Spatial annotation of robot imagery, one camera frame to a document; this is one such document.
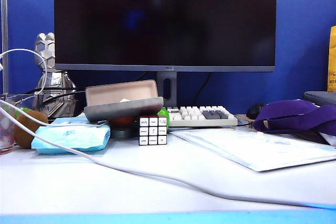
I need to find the grey glasses case pink lining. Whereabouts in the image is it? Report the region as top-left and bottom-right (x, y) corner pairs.
(83, 79), (164, 124)

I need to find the grey monitor stand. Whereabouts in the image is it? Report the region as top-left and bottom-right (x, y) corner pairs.
(156, 71), (178, 108)

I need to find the black puzzle cube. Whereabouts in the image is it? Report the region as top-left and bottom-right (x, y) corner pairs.
(138, 115), (168, 146)

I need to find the white and grey keyboard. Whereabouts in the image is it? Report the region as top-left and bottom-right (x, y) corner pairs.
(166, 105), (238, 128)

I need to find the black computer monitor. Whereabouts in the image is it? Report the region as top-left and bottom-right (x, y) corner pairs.
(54, 0), (277, 73)

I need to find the black computer mouse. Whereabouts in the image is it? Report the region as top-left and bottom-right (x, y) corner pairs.
(246, 103), (266, 120)

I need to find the light blue wet wipes pack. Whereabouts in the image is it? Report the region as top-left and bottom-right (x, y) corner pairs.
(30, 118), (111, 155)

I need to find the silver faceted trophy figurine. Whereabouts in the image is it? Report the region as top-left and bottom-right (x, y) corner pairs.
(33, 33), (77, 119)

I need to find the clear plastic document bag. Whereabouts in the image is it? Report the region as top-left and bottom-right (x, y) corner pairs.
(172, 126), (336, 173)

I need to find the purple fabric bag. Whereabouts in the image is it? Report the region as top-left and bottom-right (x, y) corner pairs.
(252, 100), (336, 137)

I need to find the brown kiwi fruit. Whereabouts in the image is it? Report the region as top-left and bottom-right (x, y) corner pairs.
(13, 110), (49, 150)

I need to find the grey pouch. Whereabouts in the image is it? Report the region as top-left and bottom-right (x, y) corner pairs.
(303, 91), (336, 108)

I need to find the clear glass cup ribbon print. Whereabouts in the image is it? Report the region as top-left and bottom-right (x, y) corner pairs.
(0, 94), (17, 155)

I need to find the yellow bag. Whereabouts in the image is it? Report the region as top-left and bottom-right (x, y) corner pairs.
(327, 25), (336, 93)

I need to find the black cable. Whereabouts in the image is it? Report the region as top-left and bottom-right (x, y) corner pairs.
(43, 90), (86, 104)
(23, 85), (77, 95)
(193, 72), (212, 106)

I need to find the thick white cable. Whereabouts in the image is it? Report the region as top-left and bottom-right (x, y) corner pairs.
(0, 100), (336, 209)

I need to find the thin white cable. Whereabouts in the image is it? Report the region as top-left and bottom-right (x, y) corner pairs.
(0, 49), (108, 128)

